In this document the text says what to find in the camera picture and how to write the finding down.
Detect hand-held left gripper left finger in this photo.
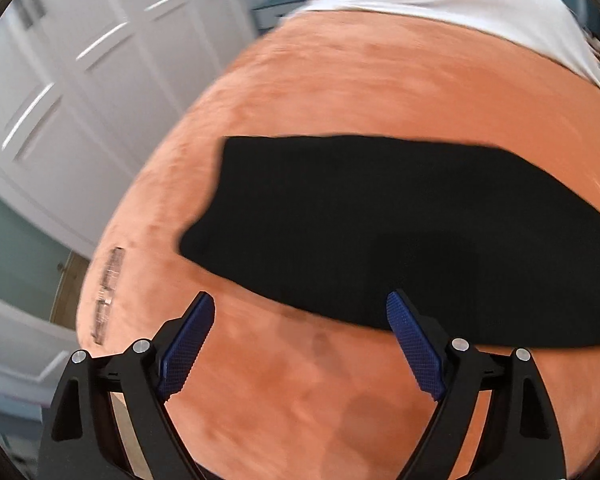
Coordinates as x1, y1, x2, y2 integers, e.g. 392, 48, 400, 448
40, 290, 216, 480

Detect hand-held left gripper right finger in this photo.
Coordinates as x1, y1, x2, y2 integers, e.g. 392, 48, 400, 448
386, 289, 568, 480

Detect white wardrobe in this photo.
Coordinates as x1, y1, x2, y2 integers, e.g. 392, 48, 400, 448
0, 0, 261, 261

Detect grey blanket label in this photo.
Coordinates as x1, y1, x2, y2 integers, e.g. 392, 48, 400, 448
90, 247, 126, 341

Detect blue nightstand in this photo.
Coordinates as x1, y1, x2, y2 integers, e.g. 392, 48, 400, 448
252, 0, 311, 31

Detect black pants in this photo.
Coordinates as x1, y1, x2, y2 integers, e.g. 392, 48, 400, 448
180, 135, 600, 350

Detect orange plush blanket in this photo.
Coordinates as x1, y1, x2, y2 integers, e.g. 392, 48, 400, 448
75, 10, 600, 480

